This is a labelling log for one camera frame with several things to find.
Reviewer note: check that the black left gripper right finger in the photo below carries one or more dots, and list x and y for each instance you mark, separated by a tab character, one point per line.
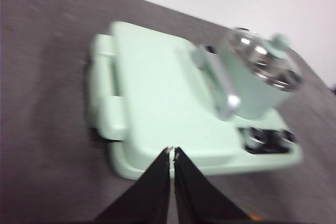
199	197

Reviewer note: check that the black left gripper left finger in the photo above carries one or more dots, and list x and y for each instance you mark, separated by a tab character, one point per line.
147	197

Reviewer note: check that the glass pot lid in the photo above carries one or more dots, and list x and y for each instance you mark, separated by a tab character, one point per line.
262	53

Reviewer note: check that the green breakfast machine base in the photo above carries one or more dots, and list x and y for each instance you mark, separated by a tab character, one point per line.
183	166

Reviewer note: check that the silver control knob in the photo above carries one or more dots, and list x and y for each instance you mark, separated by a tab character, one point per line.
286	137
256	138

